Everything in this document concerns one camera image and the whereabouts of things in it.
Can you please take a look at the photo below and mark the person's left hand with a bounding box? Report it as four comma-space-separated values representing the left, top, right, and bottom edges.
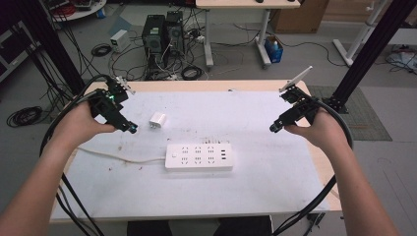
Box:
52, 101, 117, 151

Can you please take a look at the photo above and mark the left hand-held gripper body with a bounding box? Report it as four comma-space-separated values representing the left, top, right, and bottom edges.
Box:
88, 76, 136, 125

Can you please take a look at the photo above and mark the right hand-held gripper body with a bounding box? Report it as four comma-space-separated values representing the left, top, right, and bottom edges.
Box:
278, 65, 320, 125

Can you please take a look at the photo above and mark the white power strip cable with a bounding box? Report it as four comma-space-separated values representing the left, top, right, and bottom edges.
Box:
77, 147, 166, 165

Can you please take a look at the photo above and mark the wooden desk with white legs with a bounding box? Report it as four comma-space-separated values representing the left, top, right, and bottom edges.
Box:
195, 0, 301, 70

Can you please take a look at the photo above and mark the person's right hand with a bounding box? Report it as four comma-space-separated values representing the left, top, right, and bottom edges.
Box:
284, 109, 349, 150

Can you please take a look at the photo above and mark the white table cover sheet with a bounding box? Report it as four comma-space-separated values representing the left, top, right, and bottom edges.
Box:
50, 89, 329, 221

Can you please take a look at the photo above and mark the coiled black cable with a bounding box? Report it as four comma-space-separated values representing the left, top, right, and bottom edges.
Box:
90, 43, 113, 58
180, 65, 204, 82
6, 105, 44, 129

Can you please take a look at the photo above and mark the small white box device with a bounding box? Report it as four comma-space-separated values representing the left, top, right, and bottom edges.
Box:
109, 29, 132, 53

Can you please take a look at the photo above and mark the black computer tower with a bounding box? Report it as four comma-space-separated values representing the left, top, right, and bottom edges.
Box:
141, 14, 167, 65
165, 10, 186, 57

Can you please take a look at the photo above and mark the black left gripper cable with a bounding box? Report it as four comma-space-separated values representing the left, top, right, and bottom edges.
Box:
38, 74, 111, 236

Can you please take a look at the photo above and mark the grey floor mat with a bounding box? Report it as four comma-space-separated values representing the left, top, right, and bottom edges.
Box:
306, 85, 393, 143

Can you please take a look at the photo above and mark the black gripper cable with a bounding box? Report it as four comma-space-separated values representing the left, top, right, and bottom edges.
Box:
38, 74, 111, 236
271, 99, 354, 236

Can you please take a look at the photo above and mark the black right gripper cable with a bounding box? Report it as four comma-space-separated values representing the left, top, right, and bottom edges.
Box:
271, 99, 354, 236

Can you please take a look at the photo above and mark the black metal frame post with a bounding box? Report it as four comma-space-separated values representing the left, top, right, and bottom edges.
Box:
13, 0, 87, 96
323, 0, 417, 114

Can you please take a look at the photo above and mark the white charger plug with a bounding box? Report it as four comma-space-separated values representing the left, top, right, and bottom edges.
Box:
149, 111, 167, 130

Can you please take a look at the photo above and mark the white metal stand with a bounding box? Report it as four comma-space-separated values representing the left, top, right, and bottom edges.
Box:
332, 0, 394, 67

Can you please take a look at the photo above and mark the brown cardboard box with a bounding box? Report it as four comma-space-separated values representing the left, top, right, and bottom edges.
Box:
269, 0, 329, 34

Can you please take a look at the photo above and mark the white power strip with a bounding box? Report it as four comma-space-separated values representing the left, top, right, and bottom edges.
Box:
164, 143, 234, 172

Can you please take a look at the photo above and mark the round white table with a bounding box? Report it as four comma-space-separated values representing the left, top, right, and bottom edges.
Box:
42, 0, 108, 23

